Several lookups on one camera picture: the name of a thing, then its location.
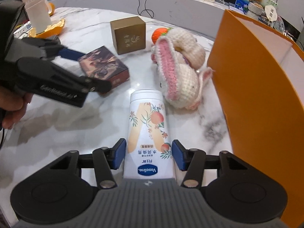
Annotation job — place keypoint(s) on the white Vaseline lotion bottle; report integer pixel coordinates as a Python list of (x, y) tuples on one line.
[(149, 151)]

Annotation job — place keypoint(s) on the pink white tumbler bottle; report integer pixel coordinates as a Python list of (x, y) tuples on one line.
[(37, 12)]

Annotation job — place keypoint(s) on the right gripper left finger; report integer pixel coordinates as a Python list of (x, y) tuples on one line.
[(105, 160)]

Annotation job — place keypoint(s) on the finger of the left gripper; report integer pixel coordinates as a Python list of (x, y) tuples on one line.
[(65, 52), (94, 85)]

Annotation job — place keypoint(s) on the teddy bear in pot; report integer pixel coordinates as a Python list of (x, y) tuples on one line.
[(255, 8)]

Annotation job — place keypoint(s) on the crochet bunny plush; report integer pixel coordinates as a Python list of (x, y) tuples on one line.
[(179, 59)]

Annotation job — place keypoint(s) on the round paper fan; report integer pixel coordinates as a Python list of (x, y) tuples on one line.
[(271, 13)]

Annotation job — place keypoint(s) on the dark grey flat box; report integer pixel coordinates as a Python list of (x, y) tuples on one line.
[(41, 42)]

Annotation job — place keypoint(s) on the gold cube box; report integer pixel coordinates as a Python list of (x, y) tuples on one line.
[(128, 34)]

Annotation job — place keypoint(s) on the dark patterned card box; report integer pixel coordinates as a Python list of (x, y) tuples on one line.
[(102, 64)]

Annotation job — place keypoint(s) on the white TV console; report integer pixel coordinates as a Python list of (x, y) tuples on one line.
[(196, 15)]

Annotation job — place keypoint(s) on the crochet orange fruit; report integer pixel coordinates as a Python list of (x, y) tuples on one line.
[(159, 32)]

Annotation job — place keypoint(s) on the orange storage box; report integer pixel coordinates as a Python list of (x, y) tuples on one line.
[(258, 77)]

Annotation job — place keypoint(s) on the person's left hand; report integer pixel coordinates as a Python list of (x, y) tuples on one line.
[(15, 105)]

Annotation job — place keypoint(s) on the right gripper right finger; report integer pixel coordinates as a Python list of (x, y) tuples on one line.
[(192, 161)]

